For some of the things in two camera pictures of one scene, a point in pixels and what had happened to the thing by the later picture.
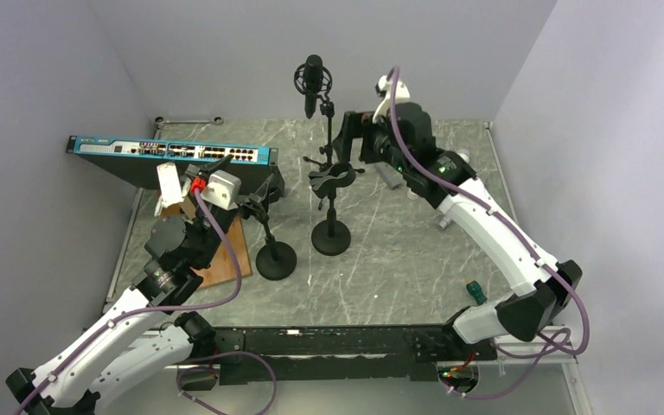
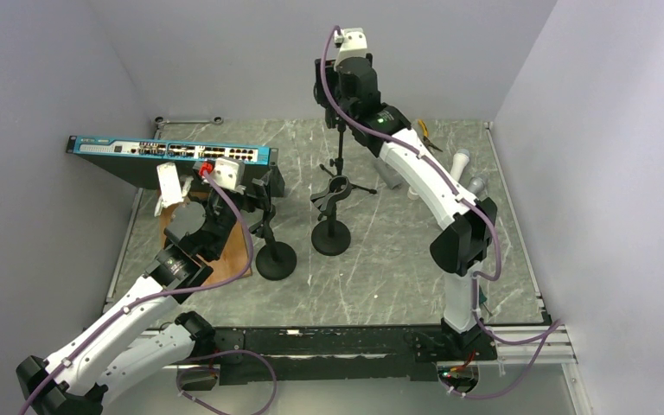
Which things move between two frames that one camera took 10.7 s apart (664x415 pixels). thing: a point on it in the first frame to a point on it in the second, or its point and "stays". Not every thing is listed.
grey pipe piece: x=392 y=178 stays
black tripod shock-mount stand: x=296 y=80 to x=334 y=120
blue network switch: x=136 y=160 stays
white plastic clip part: x=170 y=187 stays
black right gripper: x=355 y=125 to x=322 y=97
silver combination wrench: x=217 y=120 stays
